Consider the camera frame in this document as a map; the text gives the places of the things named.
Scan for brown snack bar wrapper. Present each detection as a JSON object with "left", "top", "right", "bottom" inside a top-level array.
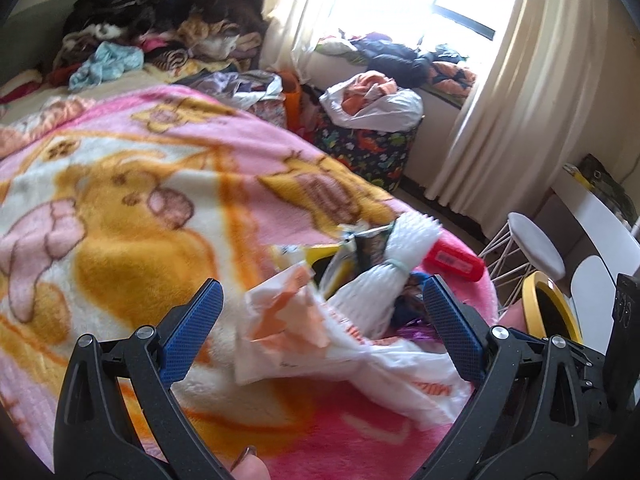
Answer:
[{"left": 392, "top": 272, "right": 437, "bottom": 327}]

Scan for yellow rimmed black bin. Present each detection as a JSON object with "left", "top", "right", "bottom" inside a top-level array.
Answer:
[{"left": 520, "top": 271, "right": 587, "bottom": 347}]

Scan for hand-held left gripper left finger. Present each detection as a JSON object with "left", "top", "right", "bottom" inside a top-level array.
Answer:
[{"left": 54, "top": 279, "right": 241, "bottom": 480}]

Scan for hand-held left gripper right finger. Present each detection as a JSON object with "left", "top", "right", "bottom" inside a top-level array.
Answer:
[{"left": 414, "top": 275, "right": 609, "bottom": 480}]

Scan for person's left hand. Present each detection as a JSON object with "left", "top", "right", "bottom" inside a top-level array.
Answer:
[{"left": 231, "top": 447, "right": 273, "bottom": 480}]

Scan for pink printed blanket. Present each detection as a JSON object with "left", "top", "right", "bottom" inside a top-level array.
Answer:
[{"left": 0, "top": 85, "right": 501, "bottom": 480}]

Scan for pile of clothes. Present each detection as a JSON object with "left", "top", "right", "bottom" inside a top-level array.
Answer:
[{"left": 47, "top": 0, "right": 268, "bottom": 91}]

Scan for dinosaur print storage bag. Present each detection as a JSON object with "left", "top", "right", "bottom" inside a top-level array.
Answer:
[{"left": 315, "top": 110, "right": 418, "bottom": 193}]

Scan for yellow item on desk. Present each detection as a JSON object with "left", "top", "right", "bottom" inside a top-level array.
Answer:
[{"left": 564, "top": 164, "right": 597, "bottom": 187}]

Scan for pink floral storage bag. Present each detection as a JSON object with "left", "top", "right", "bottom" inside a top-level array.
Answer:
[{"left": 249, "top": 95, "right": 288, "bottom": 130}]

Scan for green camouflage bag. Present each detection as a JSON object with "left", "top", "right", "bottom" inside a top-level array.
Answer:
[{"left": 580, "top": 154, "right": 632, "bottom": 213}]

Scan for white foam net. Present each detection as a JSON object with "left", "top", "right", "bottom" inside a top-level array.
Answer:
[{"left": 327, "top": 212, "right": 443, "bottom": 327}]

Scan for red packet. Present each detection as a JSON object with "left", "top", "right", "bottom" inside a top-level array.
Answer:
[{"left": 422, "top": 240, "right": 486, "bottom": 283}]

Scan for yellow packet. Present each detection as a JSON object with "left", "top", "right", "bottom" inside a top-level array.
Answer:
[{"left": 305, "top": 242, "right": 353, "bottom": 291}]

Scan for clothes on windowsill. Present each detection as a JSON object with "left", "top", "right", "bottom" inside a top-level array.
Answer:
[{"left": 315, "top": 31, "right": 478, "bottom": 98}]

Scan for white plastic bag of clothes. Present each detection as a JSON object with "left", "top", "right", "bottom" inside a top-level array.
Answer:
[{"left": 320, "top": 72, "right": 425, "bottom": 132}]

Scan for white desk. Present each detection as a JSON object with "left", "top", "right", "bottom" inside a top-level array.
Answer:
[{"left": 547, "top": 164, "right": 640, "bottom": 266}]

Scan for cream curtain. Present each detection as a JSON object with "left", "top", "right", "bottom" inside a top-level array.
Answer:
[
  {"left": 425, "top": 0, "right": 603, "bottom": 233},
  {"left": 262, "top": 0, "right": 363, "bottom": 78}
]

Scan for light blue cloth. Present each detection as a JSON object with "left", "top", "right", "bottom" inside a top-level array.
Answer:
[{"left": 69, "top": 42, "right": 146, "bottom": 92}]

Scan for grey white crumpled clothes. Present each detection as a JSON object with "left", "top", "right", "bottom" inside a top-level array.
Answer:
[{"left": 189, "top": 71, "right": 284, "bottom": 109}]

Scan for white wire stool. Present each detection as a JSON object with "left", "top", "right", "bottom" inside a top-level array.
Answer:
[{"left": 481, "top": 212, "right": 568, "bottom": 307}]

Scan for white orange plastic bag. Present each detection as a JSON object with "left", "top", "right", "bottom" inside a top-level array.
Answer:
[{"left": 235, "top": 262, "right": 476, "bottom": 428}]

